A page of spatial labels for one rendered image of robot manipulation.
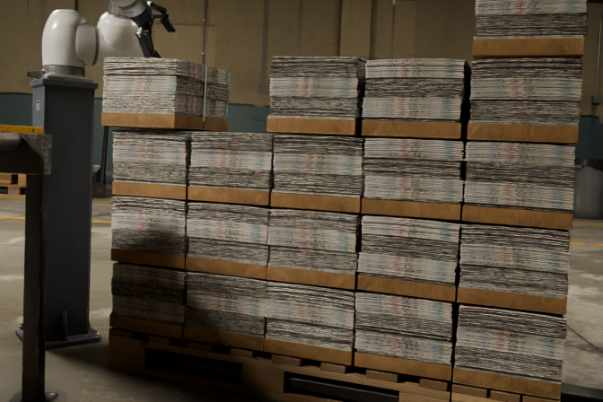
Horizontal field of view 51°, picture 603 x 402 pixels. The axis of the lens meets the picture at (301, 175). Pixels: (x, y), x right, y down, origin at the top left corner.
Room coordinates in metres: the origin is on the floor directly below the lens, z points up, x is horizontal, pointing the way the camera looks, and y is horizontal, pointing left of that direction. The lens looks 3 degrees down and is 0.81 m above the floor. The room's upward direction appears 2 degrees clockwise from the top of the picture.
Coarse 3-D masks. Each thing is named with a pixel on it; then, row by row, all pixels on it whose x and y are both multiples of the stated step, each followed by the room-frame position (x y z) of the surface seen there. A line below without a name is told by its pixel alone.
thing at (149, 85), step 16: (112, 64) 2.13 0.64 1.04; (128, 64) 2.10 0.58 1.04; (144, 64) 2.08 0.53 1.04; (160, 64) 2.06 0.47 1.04; (176, 64) 2.04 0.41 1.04; (192, 64) 2.13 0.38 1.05; (112, 80) 2.13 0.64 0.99; (128, 80) 2.11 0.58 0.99; (144, 80) 2.09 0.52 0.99; (160, 80) 2.07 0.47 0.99; (176, 80) 2.05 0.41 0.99; (192, 80) 2.14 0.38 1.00; (112, 96) 2.13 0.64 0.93; (128, 96) 2.11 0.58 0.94; (144, 96) 2.09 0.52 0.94; (160, 96) 2.07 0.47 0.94; (176, 96) 2.06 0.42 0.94; (192, 96) 2.15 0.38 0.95; (128, 112) 2.11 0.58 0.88; (144, 112) 2.08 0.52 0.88; (160, 112) 2.07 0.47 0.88; (176, 112) 2.06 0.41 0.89; (192, 112) 2.15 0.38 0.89; (144, 128) 2.12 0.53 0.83; (160, 128) 2.08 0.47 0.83; (176, 128) 2.08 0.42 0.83
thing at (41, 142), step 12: (24, 144) 1.85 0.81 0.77; (36, 144) 1.85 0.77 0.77; (48, 144) 1.87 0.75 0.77; (0, 156) 1.85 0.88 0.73; (12, 156) 1.85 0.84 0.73; (24, 156) 1.85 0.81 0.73; (36, 156) 1.85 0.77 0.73; (48, 156) 1.88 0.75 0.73; (0, 168) 1.85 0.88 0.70; (12, 168) 1.85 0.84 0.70; (24, 168) 1.85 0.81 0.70; (36, 168) 1.85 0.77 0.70; (48, 168) 1.88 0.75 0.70
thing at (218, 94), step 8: (216, 72) 2.30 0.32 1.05; (224, 72) 2.35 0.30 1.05; (216, 80) 2.30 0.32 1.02; (224, 80) 2.35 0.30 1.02; (208, 88) 2.25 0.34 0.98; (216, 88) 2.30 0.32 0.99; (224, 88) 2.36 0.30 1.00; (208, 96) 2.25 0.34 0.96; (216, 96) 2.30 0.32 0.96; (224, 96) 2.36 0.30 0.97; (208, 104) 2.27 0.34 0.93; (216, 104) 2.31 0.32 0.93; (224, 104) 2.37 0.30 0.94; (208, 112) 2.27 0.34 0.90; (216, 112) 2.32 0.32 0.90; (224, 112) 2.38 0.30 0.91
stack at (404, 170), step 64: (320, 192) 1.91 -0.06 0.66; (384, 192) 1.85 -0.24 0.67; (448, 192) 1.79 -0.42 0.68; (192, 256) 2.05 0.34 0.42; (256, 256) 1.98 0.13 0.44; (320, 256) 1.91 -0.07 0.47; (384, 256) 1.84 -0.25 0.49; (448, 256) 1.78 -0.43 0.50; (192, 320) 2.05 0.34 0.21; (256, 320) 1.97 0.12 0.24; (320, 320) 1.90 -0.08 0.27; (384, 320) 1.84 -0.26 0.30; (448, 320) 1.78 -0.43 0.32; (256, 384) 1.97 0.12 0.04; (384, 384) 1.83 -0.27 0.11; (448, 384) 1.80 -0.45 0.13
